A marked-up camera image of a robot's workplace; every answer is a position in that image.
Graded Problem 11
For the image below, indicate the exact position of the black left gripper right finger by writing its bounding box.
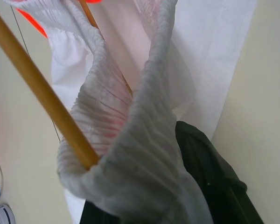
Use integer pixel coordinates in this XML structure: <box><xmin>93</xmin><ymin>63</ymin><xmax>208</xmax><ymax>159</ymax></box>
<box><xmin>176</xmin><ymin>120</ymin><xmax>265</xmax><ymax>224</ymax></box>

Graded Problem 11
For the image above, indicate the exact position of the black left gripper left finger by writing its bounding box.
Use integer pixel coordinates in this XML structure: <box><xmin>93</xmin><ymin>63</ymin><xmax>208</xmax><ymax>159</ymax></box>
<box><xmin>80</xmin><ymin>200</ymin><xmax>122</xmax><ymax>224</ymax></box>

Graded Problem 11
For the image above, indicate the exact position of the white pleated fabric garment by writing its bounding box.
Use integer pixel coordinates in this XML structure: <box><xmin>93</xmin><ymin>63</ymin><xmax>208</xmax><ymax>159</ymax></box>
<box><xmin>4</xmin><ymin>0</ymin><xmax>258</xmax><ymax>224</ymax></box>

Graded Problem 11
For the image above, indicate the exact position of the blue and white object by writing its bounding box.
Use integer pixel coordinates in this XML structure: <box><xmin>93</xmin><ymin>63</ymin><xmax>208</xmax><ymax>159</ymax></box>
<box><xmin>0</xmin><ymin>203</ymin><xmax>16</xmax><ymax>224</ymax></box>

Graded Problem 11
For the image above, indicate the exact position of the thin grey metal wire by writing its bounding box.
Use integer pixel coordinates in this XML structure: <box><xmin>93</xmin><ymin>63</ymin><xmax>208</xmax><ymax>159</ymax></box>
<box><xmin>10</xmin><ymin>5</ymin><xmax>62</xmax><ymax>143</ymax></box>

